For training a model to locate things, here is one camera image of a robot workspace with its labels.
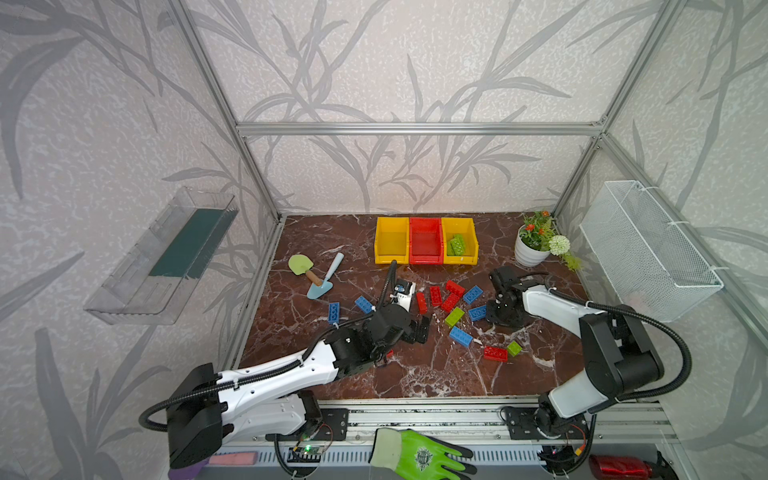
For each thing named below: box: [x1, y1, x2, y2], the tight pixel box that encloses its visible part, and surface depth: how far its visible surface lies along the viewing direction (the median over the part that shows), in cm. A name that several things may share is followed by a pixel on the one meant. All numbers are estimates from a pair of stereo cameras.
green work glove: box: [369, 428, 478, 480], surface depth 70 cm
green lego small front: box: [507, 341, 523, 357], surface depth 87 cm
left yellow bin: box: [374, 217, 410, 265], surface depth 112 cm
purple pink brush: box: [168, 452, 258, 480], surface depth 69 cm
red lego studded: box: [441, 293, 460, 313], surface depth 97 cm
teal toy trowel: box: [307, 252, 345, 299], surface depth 101 cm
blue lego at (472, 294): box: [463, 285, 484, 304], surface depth 98 cm
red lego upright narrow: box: [416, 292, 428, 315], surface depth 96 cm
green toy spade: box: [288, 254, 323, 286], surface depth 107 cm
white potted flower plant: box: [514, 210, 582, 272], surface depth 98 cm
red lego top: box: [446, 280, 466, 296], surface depth 99 cm
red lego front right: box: [484, 346, 509, 362], surface depth 86 cm
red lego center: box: [430, 286, 443, 307], surface depth 98 cm
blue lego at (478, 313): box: [468, 305, 487, 321], surface depth 94 cm
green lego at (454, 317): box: [445, 307, 465, 327], surface depth 93 cm
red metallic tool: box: [589, 455, 653, 480], surface depth 67 cm
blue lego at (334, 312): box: [328, 302, 341, 324], surface depth 95 cm
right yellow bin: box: [441, 217, 479, 265], surface depth 110 cm
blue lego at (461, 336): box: [450, 326, 473, 348], surface depth 89 cm
